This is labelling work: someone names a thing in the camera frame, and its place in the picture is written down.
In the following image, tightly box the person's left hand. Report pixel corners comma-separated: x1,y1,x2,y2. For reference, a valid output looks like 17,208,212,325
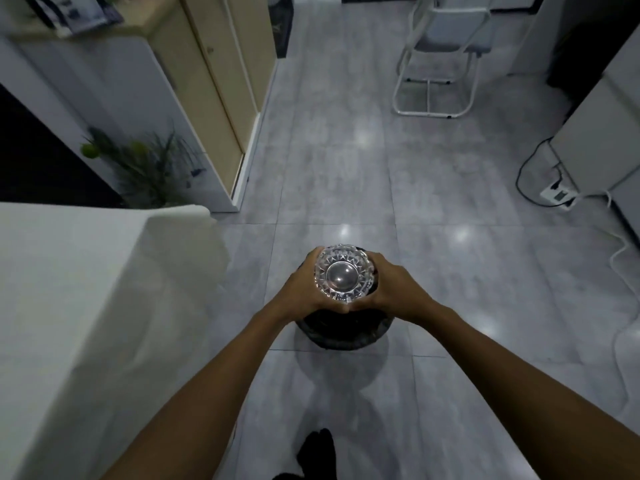
274,247,350,323

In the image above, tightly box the person's right hand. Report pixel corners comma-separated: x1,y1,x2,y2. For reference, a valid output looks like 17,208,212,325
348,251,437,325

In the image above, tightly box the clear cut glass ashtray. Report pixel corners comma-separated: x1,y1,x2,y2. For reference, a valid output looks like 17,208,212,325
314,244,376,303

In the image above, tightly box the person's right forearm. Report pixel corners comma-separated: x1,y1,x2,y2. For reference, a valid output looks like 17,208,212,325
411,301,640,480

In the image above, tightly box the person's left forearm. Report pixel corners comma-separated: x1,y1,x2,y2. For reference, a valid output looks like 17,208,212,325
100,299,293,480

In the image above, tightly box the black round trash bin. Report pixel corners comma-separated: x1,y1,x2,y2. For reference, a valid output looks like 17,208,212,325
296,309,392,351

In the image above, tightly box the person's black shoe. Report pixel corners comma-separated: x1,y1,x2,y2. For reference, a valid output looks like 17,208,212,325
272,428,337,480

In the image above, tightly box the white power strip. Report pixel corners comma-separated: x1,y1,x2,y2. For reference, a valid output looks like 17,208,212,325
539,180,577,211

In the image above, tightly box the green potted plant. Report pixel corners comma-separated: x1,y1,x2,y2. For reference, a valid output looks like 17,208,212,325
80,126,207,209

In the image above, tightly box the white tablecloth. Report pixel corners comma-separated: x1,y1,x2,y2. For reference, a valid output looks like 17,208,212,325
0,202,230,480

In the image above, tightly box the beige wooden cabinet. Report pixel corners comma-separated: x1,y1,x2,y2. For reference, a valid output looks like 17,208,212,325
0,0,279,214

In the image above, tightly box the white metal folding chair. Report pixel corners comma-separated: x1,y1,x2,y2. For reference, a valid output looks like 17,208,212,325
392,0,494,119

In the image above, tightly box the white appliance cabinet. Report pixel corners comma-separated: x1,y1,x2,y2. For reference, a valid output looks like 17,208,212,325
547,25,640,240

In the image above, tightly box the magazines stack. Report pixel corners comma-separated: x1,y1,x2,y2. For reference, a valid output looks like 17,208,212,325
22,0,125,36

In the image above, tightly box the black power cable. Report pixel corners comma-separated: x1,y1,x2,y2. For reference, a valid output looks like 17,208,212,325
516,137,566,207

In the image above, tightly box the white power cable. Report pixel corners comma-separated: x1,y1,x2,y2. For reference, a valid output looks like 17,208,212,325
575,165,640,395

